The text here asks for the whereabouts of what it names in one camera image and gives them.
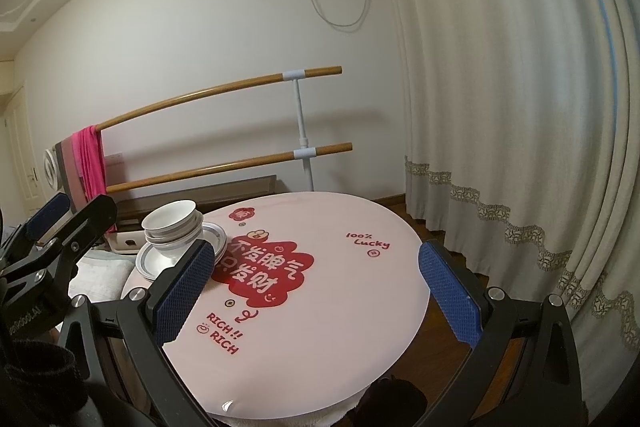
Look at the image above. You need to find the white barre stand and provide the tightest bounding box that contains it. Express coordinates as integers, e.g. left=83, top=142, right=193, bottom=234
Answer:
left=281, top=68, right=318, bottom=192

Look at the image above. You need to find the low wooden drawer cabinet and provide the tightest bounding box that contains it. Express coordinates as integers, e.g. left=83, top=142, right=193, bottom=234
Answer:
left=115, top=174, right=278, bottom=228

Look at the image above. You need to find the large plain white bowl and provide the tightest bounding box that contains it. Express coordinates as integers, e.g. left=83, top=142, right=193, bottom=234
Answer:
left=146, top=234, right=205, bottom=260

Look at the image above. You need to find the cream door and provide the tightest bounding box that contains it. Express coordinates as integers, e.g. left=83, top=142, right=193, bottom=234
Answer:
left=0, top=87, right=41, bottom=228

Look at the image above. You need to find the black fuzzy strap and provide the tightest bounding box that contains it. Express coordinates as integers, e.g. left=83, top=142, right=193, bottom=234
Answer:
left=0, top=347, right=84, bottom=427

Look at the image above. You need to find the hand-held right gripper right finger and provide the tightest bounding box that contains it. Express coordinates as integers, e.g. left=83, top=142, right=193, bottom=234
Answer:
left=418, top=238, right=584, bottom=427

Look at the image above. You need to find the grey banded white bowl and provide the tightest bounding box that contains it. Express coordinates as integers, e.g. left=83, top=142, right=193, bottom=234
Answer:
left=144, top=213, right=204, bottom=244
left=145, top=227, right=205, bottom=252
left=141, top=200, right=197, bottom=235

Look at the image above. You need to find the white round fan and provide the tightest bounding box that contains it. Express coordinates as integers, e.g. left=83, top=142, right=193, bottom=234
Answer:
left=42, top=147, right=61, bottom=180

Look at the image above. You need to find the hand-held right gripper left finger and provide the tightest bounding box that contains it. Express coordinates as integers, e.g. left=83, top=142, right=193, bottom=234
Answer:
left=56, top=238, right=217, bottom=427

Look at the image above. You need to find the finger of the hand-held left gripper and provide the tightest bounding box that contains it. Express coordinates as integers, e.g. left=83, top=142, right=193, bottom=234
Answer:
left=0, top=192, right=72, bottom=279
left=10, top=194, right=119, bottom=299

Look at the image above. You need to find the long wooden barre rail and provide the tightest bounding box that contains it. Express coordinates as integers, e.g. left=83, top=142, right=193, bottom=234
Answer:
left=95, top=66, right=343, bottom=132

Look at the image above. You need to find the white storage box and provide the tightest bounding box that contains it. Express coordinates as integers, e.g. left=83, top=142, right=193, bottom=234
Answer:
left=107, top=227, right=146, bottom=255

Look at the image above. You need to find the pink cloth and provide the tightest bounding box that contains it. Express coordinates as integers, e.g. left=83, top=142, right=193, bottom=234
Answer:
left=70, top=124, right=108, bottom=202

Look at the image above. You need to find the dark rounded object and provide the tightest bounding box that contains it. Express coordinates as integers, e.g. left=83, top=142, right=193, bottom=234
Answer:
left=357, top=377, right=428, bottom=427

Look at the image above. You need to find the white quilted blanket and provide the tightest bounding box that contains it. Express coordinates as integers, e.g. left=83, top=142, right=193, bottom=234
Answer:
left=67, top=252, right=138, bottom=308

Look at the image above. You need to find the grey brown cloth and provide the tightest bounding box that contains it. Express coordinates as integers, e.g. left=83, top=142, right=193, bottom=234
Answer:
left=52, top=137, right=91, bottom=212

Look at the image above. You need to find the cream lace trimmed curtain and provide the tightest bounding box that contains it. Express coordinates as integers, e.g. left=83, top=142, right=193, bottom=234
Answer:
left=370, top=0, right=640, bottom=358

